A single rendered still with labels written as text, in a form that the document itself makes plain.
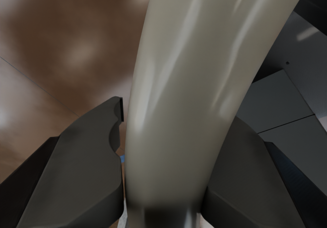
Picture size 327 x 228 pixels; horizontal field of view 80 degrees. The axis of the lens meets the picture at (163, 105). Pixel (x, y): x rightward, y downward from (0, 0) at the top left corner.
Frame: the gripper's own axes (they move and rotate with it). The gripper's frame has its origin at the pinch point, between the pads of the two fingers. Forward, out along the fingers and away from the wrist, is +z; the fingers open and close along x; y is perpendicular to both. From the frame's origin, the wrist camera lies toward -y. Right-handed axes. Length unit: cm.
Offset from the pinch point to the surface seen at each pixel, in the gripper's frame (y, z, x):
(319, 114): 65, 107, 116
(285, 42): 15, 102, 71
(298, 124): 45, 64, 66
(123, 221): 117, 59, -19
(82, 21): 11, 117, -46
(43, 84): 60, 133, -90
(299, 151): 50, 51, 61
